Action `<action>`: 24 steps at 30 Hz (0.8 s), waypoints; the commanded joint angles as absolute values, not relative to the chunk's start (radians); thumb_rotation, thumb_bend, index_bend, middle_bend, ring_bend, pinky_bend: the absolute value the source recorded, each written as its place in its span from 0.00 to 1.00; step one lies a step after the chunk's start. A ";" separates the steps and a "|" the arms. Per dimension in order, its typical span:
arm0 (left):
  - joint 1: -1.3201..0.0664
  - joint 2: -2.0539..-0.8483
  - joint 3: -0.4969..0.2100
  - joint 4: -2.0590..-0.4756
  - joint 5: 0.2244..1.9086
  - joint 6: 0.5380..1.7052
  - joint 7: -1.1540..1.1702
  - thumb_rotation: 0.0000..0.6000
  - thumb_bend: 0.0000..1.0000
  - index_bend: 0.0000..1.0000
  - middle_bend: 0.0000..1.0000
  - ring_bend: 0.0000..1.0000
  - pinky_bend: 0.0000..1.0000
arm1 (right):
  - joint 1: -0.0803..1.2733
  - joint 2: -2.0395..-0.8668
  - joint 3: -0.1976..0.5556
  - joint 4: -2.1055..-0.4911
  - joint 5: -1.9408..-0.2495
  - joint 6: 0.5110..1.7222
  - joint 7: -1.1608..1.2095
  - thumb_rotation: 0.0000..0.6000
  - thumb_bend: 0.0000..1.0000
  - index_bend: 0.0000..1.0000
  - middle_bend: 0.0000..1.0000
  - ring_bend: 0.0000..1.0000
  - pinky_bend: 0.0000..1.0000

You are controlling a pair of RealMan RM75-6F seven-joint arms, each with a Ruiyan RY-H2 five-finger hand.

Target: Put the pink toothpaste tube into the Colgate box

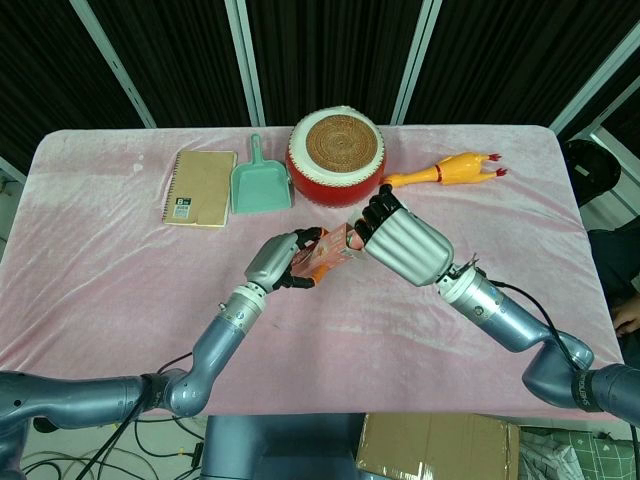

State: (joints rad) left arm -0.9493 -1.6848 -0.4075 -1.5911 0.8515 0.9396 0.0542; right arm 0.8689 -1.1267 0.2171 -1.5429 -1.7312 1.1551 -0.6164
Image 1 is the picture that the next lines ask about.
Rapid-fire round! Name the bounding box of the black floor cable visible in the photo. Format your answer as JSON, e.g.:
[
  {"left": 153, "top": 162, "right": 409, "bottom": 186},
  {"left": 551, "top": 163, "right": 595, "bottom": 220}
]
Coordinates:
[{"left": 0, "top": 417, "right": 206, "bottom": 480}]

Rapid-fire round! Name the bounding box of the red drum with white head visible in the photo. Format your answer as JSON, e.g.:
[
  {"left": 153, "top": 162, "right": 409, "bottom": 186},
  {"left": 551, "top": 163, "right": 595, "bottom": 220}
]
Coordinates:
[{"left": 284, "top": 104, "right": 385, "bottom": 207}]

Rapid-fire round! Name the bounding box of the teal plastic dustpan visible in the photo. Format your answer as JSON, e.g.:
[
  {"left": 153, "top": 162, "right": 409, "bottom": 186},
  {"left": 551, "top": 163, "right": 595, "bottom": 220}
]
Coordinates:
[{"left": 228, "top": 133, "right": 293, "bottom": 215}]

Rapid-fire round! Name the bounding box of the green checked fabric bag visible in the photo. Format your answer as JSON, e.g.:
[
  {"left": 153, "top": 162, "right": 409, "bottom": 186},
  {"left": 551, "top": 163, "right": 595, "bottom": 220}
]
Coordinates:
[{"left": 519, "top": 424, "right": 640, "bottom": 480}]

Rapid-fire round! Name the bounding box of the pink plush tablecloth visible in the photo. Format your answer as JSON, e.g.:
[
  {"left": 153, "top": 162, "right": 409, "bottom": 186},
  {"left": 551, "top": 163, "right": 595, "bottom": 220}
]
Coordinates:
[{"left": 0, "top": 124, "right": 629, "bottom": 416}]

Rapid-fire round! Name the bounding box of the pink white small box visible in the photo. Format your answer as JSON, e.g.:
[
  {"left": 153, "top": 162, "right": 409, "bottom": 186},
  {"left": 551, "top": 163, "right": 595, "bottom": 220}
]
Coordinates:
[{"left": 291, "top": 223, "right": 369, "bottom": 276}]

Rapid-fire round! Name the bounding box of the black chair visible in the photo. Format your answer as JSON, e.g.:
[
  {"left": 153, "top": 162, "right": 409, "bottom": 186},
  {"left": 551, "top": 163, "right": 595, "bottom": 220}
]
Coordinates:
[{"left": 562, "top": 138, "right": 622, "bottom": 207}]

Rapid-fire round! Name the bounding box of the blue-grey robot torso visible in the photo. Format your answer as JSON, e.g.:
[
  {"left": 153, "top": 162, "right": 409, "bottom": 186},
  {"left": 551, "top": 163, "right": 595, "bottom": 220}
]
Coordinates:
[{"left": 199, "top": 413, "right": 366, "bottom": 480}]

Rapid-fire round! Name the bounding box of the round woven rattan coaster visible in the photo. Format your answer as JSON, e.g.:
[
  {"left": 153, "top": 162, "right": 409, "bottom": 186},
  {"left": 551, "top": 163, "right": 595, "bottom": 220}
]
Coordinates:
[{"left": 304, "top": 113, "right": 377, "bottom": 171}]

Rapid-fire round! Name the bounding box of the person in dark clothes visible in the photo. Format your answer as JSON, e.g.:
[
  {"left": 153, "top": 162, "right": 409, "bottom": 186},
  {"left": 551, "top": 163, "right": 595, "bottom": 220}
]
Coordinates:
[{"left": 587, "top": 214, "right": 640, "bottom": 337}]

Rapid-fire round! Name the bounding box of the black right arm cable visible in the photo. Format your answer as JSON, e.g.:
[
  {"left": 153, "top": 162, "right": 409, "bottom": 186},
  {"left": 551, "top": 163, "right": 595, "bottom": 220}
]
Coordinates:
[{"left": 492, "top": 280, "right": 587, "bottom": 372}]

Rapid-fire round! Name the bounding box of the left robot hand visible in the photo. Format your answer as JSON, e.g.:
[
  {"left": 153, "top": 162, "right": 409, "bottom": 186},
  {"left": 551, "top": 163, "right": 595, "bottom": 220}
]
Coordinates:
[{"left": 243, "top": 227, "right": 334, "bottom": 292}]

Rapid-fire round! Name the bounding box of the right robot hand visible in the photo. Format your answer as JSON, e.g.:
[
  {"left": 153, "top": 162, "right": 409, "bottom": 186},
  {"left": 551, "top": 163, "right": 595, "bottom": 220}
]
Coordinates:
[{"left": 349, "top": 184, "right": 454, "bottom": 288}]

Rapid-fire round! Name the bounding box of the yellow rubber chicken toy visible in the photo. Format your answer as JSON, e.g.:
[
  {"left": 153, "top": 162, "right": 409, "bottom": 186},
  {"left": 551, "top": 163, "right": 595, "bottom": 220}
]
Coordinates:
[{"left": 382, "top": 151, "right": 511, "bottom": 190}]

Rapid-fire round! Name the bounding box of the brown cardboard box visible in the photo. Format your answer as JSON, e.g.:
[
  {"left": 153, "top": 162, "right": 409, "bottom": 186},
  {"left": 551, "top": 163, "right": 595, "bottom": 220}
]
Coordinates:
[{"left": 355, "top": 412, "right": 521, "bottom": 480}]

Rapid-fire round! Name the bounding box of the pale metal frame post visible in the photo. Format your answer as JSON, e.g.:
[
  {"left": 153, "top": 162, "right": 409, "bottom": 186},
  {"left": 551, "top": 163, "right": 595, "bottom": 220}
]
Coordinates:
[
  {"left": 547, "top": 24, "right": 640, "bottom": 134},
  {"left": 224, "top": 0, "right": 266, "bottom": 126},
  {"left": 389, "top": 0, "right": 446, "bottom": 126},
  {"left": 69, "top": 0, "right": 156, "bottom": 129}
]

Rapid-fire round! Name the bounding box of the brown spiral notebook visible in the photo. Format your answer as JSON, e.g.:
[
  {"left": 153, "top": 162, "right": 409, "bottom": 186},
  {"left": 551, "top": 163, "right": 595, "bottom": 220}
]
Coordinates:
[{"left": 162, "top": 149, "right": 238, "bottom": 229}]

